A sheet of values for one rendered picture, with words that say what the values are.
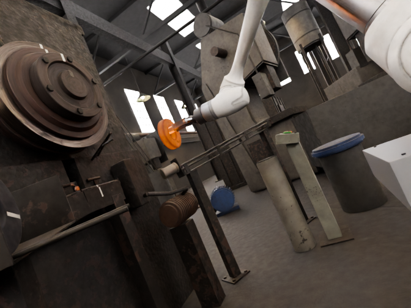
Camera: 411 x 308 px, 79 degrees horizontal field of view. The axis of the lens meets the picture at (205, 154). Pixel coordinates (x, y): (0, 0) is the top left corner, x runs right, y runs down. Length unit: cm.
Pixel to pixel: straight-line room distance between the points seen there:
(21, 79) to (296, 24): 916
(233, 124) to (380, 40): 310
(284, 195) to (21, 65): 126
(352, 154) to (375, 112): 125
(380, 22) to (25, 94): 102
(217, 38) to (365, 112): 211
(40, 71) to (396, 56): 102
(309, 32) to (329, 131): 712
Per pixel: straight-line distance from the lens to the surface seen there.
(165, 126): 118
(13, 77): 110
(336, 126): 273
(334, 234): 149
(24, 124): 104
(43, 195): 66
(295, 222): 142
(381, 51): 61
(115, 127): 157
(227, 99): 106
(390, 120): 294
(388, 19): 61
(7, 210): 54
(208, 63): 382
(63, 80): 111
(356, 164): 170
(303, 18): 978
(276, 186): 137
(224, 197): 298
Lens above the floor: 60
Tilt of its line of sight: 3 degrees up
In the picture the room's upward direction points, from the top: 24 degrees counter-clockwise
